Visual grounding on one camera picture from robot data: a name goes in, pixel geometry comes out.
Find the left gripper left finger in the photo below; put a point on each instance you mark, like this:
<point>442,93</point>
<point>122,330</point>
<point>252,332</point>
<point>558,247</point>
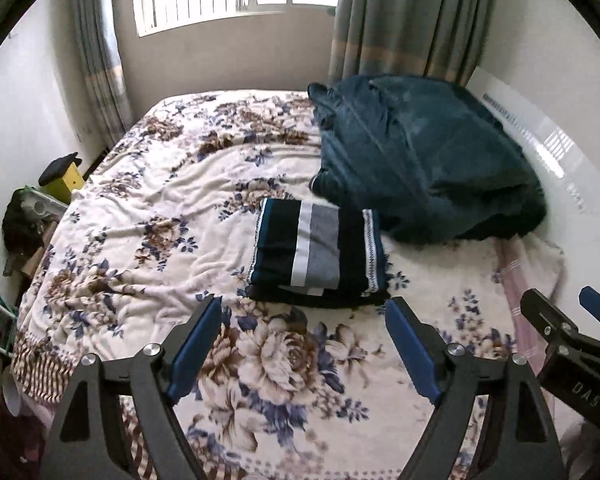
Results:
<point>88,439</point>

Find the striped navy grey sweater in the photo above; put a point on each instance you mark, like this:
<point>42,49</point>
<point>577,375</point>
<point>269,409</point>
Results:
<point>318,256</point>

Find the white cup on floor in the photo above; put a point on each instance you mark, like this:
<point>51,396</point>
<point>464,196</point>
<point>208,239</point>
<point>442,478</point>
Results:
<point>11,395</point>

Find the white glossy headboard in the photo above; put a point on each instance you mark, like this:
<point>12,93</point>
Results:
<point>571,186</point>

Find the cardboard box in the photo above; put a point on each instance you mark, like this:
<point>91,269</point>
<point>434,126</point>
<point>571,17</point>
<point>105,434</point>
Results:
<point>28,266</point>

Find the dark teal fleece blanket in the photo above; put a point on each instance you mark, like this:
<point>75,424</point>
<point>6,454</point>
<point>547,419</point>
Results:
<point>427,156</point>

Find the black bag on clutter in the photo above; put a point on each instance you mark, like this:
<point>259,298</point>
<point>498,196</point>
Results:
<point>20,235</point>

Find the floral cream bed blanket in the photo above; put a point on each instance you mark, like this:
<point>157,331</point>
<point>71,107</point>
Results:
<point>167,220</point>

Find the grey white appliance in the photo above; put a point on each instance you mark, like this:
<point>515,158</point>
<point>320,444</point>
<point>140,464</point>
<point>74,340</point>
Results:
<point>38,206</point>

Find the yellow box with black hat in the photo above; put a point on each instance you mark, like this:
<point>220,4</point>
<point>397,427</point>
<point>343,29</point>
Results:
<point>61,177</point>

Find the right grey curtain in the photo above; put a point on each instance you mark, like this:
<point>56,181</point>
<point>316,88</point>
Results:
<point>431,38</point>

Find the grey curtain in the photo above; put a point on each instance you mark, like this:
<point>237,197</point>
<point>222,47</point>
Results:
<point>431,38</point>
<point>102,68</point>

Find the left grey curtain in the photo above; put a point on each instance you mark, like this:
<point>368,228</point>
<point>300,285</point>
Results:
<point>102,68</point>

